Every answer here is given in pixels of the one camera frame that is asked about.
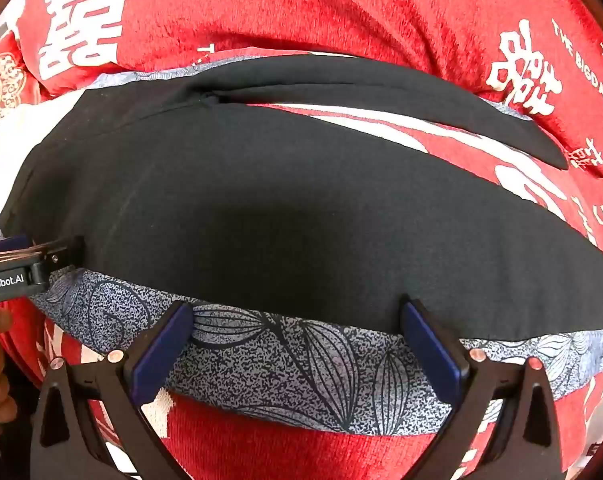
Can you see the blue-grey leaf printed cloth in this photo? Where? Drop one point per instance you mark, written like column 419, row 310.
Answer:
column 281, row 360

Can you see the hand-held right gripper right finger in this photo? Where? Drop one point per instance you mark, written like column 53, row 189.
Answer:
column 431, row 350

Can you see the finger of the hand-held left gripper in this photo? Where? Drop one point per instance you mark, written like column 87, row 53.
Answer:
column 61, row 255

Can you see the red ornate pillow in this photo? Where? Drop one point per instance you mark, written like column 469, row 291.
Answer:
column 1, row 90

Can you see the red printed blanket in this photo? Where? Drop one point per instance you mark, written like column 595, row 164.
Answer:
column 281, row 5

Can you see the black pants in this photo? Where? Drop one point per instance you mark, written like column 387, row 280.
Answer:
column 281, row 210

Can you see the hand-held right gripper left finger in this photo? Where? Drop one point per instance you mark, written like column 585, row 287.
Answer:
column 161, row 350

